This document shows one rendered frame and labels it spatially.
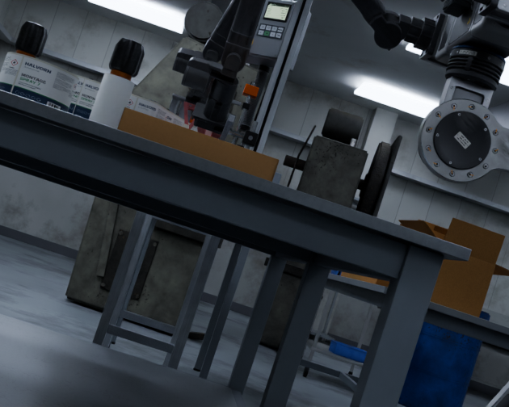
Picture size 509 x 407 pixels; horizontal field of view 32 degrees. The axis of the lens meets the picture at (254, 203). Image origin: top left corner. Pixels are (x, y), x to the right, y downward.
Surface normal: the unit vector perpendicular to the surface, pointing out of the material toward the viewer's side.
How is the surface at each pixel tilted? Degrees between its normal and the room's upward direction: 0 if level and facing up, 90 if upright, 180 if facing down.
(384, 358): 90
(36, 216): 90
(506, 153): 90
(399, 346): 90
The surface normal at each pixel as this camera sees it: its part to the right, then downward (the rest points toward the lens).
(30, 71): -0.02, -0.07
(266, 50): -0.48, -0.22
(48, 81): 0.51, 0.11
